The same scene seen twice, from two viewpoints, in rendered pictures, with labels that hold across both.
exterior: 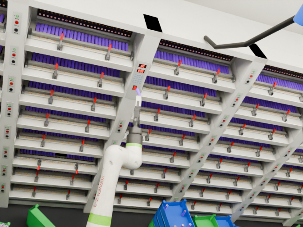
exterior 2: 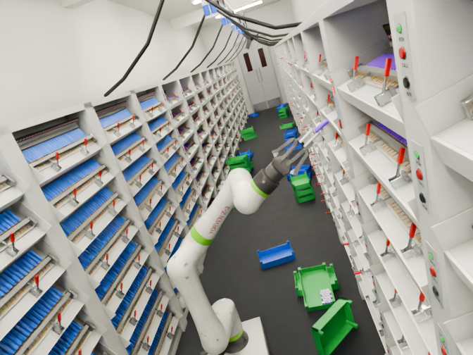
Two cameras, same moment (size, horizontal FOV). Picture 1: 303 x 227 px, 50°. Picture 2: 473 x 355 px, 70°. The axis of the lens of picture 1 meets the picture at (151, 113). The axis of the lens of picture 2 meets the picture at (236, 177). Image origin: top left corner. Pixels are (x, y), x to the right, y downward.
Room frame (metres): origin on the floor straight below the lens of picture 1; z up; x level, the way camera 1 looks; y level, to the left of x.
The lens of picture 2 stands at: (2.00, -1.06, 1.68)
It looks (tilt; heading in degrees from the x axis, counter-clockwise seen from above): 18 degrees down; 123
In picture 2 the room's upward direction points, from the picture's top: 18 degrees counter-clockwise
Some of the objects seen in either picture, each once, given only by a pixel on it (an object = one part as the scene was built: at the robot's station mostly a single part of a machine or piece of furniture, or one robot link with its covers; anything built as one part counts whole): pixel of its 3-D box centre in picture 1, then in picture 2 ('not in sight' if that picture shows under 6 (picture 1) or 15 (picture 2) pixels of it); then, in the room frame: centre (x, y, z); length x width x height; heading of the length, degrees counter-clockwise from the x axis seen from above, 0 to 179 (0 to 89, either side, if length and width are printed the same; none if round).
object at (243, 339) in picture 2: not in sight; (224, 341); (0.93, -0.03, 0.37); 0.26 x 0.15 x 0.06; 43
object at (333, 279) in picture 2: not in sight; (315, 279); (1.11, 0.89, 0.04); 0.30 x 0.20 x 0.08; 22
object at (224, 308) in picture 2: not in sight; (225, 320); (0.97, -0.01, 0.49); 0.16 x 0.13 x 0.19; 103
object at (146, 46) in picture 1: (113, 132); (390, 233); (1.79, 0.20, 0.88); 0.20 x 0.09 x 1.76; 22
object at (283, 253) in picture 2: not in sight; (275, 254); (0.67, 1.19, 0.04); 0.30 x 0.20 x 0.08; 32
